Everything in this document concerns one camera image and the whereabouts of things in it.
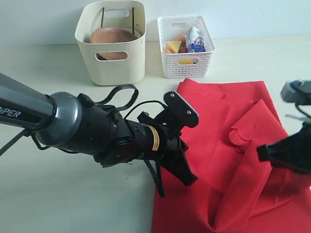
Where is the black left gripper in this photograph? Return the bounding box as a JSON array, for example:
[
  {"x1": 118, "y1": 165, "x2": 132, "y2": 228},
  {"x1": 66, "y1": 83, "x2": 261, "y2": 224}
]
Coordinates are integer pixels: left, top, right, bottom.
[{"x1": 138, "y1": 112, "x2": 198, "y2": 186}]

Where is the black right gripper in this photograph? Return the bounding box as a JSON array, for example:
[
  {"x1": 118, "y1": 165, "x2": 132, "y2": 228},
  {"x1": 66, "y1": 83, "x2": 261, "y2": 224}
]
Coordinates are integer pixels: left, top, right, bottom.
[{"x1": 257, "y1": 122, "x2": 311, "y2": 174}]

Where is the red scalloped cloth mat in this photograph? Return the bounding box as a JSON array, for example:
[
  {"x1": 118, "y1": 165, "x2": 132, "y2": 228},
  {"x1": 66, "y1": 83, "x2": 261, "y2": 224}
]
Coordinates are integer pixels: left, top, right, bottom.
[{"x1": 151, "y1": 79, "x2": 311, "y2": 233}]

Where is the yellow lemon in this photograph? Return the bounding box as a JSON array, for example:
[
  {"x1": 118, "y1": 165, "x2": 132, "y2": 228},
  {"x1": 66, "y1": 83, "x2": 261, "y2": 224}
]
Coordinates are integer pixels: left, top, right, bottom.
[{"x1": 178, "y1": 59, "x2": 194, "y2": 65}]

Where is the orange fried chicken piece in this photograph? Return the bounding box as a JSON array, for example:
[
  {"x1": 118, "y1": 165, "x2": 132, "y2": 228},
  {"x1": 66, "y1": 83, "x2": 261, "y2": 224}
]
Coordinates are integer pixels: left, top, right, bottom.
[{"x1": 163, "y1": 47, "x2": 172, "y2": 54}]

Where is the red sausage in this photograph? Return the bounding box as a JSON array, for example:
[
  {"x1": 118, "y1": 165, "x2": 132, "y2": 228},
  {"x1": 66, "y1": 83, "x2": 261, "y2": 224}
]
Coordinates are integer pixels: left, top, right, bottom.
[{"x1": 178, "y1": 42, "x2": 188, "y2": 53}]

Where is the yellow cheese wedge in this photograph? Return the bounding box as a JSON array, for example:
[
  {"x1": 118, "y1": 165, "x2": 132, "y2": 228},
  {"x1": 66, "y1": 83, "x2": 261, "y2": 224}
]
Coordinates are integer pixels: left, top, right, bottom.
[{"x1": 166, "y1": 40, "x2": 182, "y2": 53}]

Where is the blue white milk carton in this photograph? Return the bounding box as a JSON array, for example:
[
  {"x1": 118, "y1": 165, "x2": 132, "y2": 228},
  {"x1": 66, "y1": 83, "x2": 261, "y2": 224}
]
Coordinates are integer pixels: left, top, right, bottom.
[{"x1": 185, "y1": 26, "x2": 206, "y2": 53}]

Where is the brown egg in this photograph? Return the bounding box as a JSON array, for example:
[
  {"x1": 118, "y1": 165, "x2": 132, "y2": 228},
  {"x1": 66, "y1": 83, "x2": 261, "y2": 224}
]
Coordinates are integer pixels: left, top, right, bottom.
[{"x1": 176, "y1": 33, "x2": 186, "y2": 43}]

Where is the brown wooden plate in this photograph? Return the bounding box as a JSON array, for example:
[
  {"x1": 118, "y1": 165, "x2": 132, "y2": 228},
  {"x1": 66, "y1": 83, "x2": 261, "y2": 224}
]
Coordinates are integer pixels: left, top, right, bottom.
[{"x1": 91, "y1": 27, "x2": 138, "y2": 61}]

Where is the brown chopstick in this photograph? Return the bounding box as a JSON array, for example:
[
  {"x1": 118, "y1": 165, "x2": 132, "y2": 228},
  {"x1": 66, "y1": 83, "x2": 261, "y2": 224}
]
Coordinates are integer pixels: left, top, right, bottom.
[
  {"x1": 132, "y1": 7, "x2": 135, "y2": 35},
  {"x1": 101, "y1": 7, "x2": 105, "y2": 28}
]

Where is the white ceramic bowl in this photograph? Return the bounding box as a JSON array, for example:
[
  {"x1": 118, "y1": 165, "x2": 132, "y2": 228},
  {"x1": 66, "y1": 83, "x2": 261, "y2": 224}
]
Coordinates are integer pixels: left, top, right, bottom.
[{"x1": 128, "y1": 29, "x2": 141, "y2": 38}]

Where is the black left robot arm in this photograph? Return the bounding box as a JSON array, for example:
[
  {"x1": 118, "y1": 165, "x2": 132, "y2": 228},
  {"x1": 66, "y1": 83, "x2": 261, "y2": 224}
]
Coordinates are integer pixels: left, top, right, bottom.
[{"x1": 0, "y1": 74, "x2": 199, "y2": 186}]

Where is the white perforated plastic basket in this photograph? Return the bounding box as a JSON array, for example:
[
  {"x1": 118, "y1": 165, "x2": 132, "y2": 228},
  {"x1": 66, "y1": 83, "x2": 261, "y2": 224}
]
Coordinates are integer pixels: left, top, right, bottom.
[{"x1": 157, "y1": 16, "x2": 216, "y2": 78}]

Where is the cream plastic tub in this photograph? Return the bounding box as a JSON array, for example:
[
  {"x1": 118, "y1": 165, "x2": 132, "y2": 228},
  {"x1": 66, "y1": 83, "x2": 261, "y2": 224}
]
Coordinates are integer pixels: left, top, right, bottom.
[{"x1": 75, "y1": 0, "x2": 146, "y2": 85}]

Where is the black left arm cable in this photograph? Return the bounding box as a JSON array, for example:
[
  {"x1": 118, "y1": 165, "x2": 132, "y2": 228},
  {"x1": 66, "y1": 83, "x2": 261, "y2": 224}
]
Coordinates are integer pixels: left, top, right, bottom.
[{"x1": 0, "y1": 83, "x2": 168, "y2": 198}]

